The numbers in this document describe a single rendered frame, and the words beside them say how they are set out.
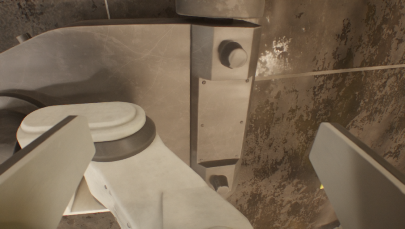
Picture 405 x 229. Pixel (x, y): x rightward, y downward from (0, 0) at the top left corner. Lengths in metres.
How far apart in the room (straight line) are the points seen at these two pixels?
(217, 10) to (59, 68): 0.33
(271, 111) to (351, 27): 0.39
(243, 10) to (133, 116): 0.28
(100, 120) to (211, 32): 0.25
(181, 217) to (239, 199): 0.87
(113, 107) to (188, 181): 0.19
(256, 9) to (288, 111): 0.48
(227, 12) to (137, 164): 0.31
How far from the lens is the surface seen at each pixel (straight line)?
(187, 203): 0.26
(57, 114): 0.41
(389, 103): 1.23
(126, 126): 0.35
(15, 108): 0.56
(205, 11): 0.44
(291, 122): 0.89
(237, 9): 0.44
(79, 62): 0.48
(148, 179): 0.31
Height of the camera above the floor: 0.61
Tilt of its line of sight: 58 degrees down
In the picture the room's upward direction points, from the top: 158 degrees clockwise
